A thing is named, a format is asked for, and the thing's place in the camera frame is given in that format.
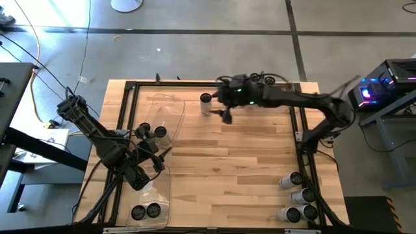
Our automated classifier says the black desk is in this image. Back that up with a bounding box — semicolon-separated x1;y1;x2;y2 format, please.
0;62;88;215

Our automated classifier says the grey metal side table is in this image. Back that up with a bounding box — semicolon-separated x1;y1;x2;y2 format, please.
359;90;416;190

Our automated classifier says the black aluminium table frame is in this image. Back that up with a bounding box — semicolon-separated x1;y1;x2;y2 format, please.
97;80;328;228

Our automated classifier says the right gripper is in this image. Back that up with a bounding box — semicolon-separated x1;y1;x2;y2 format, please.
209;74;258;125

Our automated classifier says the black yellow-striped mat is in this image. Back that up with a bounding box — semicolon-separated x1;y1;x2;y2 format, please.
343;196;404;234

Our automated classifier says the white cardboard box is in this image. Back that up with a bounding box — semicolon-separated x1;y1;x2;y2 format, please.
12;128;71;165

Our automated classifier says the white round stand base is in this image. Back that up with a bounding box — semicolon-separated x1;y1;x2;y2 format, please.
110;0;144;13

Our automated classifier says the grey chair foot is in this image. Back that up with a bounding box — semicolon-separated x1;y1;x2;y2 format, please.
0;5;16;29

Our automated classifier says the yellow floor cable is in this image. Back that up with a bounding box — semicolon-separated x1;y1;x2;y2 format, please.
12;0;45;124

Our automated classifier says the computer case with lights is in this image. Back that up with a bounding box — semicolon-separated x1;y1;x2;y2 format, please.
347;57;416;114

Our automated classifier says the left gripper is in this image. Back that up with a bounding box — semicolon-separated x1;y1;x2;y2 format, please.
135;125;173;173

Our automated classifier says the black cable bundle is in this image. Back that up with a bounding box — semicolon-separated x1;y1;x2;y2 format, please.
73;159;129;226
302;152;348;227

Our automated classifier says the clear plastic bin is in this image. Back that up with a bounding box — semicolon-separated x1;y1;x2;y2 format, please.
244;80;298;111
125;164;172;232
142;93;187;148

